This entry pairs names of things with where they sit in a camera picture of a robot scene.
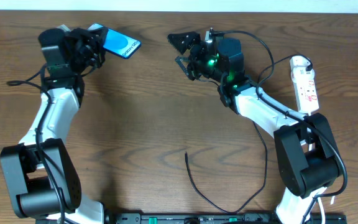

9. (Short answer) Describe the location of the blue Galaxy smartphone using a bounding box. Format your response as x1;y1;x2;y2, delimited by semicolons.
87;23;141;59

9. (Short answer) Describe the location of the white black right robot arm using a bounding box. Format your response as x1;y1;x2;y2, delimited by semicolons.
167;30;348;223

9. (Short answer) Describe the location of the black USB charging cable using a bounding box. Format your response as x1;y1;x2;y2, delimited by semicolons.
184;54;314;215

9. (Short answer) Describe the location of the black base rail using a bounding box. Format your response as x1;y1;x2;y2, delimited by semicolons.
105;213;347;224

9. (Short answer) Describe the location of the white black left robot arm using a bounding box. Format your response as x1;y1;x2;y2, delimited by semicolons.
0;26;112;223

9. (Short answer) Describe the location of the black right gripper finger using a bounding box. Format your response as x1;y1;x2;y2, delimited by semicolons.
175;56;195;80
167;31;201;55

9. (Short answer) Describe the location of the white USB wall charger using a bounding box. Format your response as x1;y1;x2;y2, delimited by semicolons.
290;55;315;83

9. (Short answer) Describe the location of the white power strip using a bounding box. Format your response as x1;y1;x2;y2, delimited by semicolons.
293;78;319;114

